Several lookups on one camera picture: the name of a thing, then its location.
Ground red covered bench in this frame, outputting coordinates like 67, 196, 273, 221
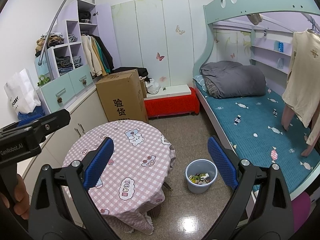
144, 87, 200, 118

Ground black hanging coat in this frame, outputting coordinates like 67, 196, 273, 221
90, 34, 115, 70

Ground blue clothes hangers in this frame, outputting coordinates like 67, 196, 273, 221
306, 15, 320, 34

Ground dark folded clothes stack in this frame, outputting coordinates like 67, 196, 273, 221
56, 56, 73, 74

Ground green hanging garment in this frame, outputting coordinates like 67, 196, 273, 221
97, 39, 112, 73

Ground beige low cabinet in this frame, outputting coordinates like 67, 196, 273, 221
15, 85, 110, 180

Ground checked teal pillow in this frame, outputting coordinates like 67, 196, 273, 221
193, 74, 208, 92

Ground black clothes pile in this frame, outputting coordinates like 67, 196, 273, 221
112, 66, 149, 83

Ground white board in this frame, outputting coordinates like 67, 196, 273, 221
146, 84, 192, 101

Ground lavender stepped shelf cabinet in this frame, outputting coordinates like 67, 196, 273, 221
34, 0, 120, 114

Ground bed with teal cover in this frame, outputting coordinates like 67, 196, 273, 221
194, 85, 320, 193

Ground green artificial plant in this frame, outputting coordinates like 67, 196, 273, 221
37, 75, 52, 87

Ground person's left hand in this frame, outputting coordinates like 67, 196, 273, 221
11, 174, 31, 220

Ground large cardboard box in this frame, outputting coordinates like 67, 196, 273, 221
96, 69, 149, 124

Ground white paper bag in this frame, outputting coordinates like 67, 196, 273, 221
4, 69, 42, 114

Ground grey quilt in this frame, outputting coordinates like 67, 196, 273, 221
200, 60, 267, 99

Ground beige hanging shirt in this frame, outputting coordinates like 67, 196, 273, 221
282, 29, 320, 147

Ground grey metal handrail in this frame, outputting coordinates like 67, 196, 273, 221
37, 0, 97, 67

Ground white plastic bag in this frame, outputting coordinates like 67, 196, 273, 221
146, 78, 161, 95

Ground purple stool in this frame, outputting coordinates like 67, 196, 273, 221
291, 192, 312, 233

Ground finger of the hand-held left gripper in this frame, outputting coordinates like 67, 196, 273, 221
32, 109, 71, 140

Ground white wardrobe with butterfly stickers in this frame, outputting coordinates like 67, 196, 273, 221
110, 0, 218, 98

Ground blue plastic bin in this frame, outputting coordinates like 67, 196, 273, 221
185, 159, 217, 194

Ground black folded clothes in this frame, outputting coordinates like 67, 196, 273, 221
79, 10, 92, 23

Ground brown folded clothes stack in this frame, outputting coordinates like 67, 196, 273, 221
35, 34, 64, 53

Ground beige hanging cloth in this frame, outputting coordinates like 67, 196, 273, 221
247, 14, 263, 25

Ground round table pink checked cloth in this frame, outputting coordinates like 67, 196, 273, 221
61, 119, 177, 235

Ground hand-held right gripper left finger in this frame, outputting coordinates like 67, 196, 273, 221
27, 137, 115, 240

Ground small cardboard box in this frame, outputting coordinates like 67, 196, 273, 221
139, 77, 148, 99

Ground teal bunk bed frame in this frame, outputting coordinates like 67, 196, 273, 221
192, 0, 320, 200

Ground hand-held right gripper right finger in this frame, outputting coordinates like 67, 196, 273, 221
200, 135, 293, 240

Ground dark woven stool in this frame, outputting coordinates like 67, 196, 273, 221
142, 201, 163, 220

